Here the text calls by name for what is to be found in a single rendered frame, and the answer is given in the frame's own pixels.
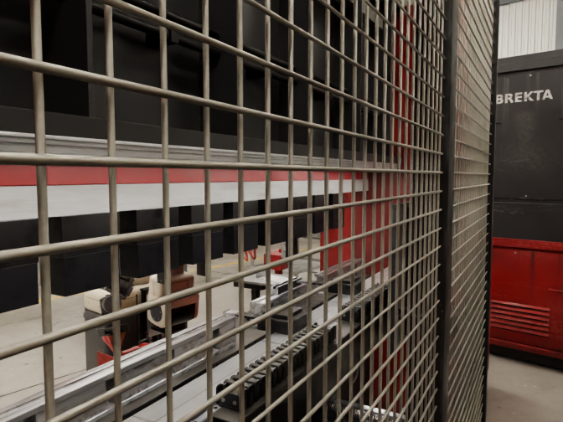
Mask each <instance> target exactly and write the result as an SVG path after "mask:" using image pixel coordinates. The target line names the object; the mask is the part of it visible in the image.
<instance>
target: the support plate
mask: <svg viewBox="0 0 563 422"><path fill-rule="evenodd" d="M271 275H278V276H282V277H287V278H288V275H279V274H272V273H271ZM261 280H262V279H256V274H254V275H250V276H247V277H245V278H244V283H246V284H253V285H259V286H265V285H266V280H262V281H261ZM279 283H280V282H275V281H271V286H274V285H276V284H279Z"/></svg>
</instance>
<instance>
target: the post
mask: <svg viewBox="0 0 563 422"><path fill-rule="evenodd" d="M458 1H459V0H447V1H445V0H444V16H445V17H446V19H447V21H445V20H444V27H443V35H444V36H445V38H446V40H444V39H443V55H444V57H445V58H446V59H443V61H442V75H443V76H444V77H445V79H443V78H442V95H444V96H445V98H443V97H442V114H443V115H444V117H442V128H441V133H442V134H443V135H444V136H441V152H442V153H443V155H441V163H440V172H443V174H440V190H442V192H441V193H440V197H439V209H440V208H441V209H442V211H440V212H439V228H440V227H441V229H440V230H439V231H438V246H439V245H440V246H441V247H440V248H439V249H438V264H441V265H440V266H438V267H437V283H438V282H439V281H440V282H441V283H440V284H439V285H438V286H437V300H436V301H438V300H440V301H439V302H438V303H437V305H436V319H437V318H438V317H439V318H440V319H439V320H438V321H437V323H436V336H437V335H438V336H439V338H438V339H437V340H436V354H437V353H438V356H437V357H436V367H435V372H436V370H437V371H438V373H437V375H436V377H435V389H437V392H436V394H435V402H434V408H435V406H437V408H436V411H435V413H434V422H447V408H448V377H449V345H450V314H451V283H452V221H453V189H454V157H455V125H456V94H457V32H458Z"/></svg>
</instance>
